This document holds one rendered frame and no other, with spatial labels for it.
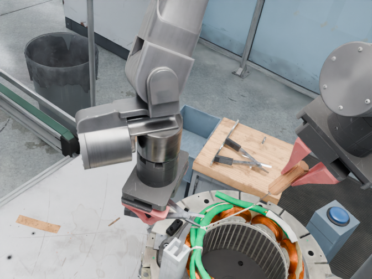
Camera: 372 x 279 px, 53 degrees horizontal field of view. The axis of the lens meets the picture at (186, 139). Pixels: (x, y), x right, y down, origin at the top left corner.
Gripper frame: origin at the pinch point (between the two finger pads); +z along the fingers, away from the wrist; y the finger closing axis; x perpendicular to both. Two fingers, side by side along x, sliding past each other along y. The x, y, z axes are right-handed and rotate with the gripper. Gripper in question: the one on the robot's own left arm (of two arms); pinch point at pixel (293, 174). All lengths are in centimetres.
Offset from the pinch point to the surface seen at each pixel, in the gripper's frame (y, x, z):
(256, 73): -62, 237, 146
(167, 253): -2.3, -10.2, 17.7
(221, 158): -9.5, 19.9, 27.5
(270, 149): -4.4, 34.3, 27.4
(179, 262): -0.3, -10.0, 17.2
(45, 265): -18, -10, 67
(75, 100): -94, 71, 136
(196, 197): -6.2, 7.5, 27.1
